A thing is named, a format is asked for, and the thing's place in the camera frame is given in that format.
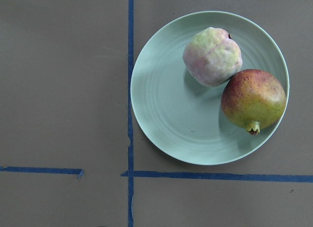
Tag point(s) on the green pink peach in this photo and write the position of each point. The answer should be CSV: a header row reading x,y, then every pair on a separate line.
x,y
212,57

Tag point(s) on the red yellow apple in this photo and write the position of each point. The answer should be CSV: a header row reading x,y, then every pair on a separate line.
x,y
253,99

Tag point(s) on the green plate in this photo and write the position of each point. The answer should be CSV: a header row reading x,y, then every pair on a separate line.
x,y
183,118

